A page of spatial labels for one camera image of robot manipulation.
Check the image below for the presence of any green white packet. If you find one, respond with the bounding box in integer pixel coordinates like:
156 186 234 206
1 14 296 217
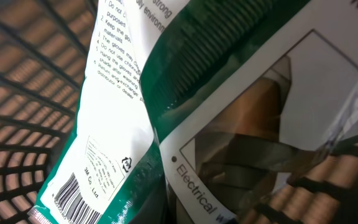
29 0 358 224

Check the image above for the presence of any grey plastic mesh basket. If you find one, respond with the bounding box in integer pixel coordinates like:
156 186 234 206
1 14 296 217
0 1 358 223

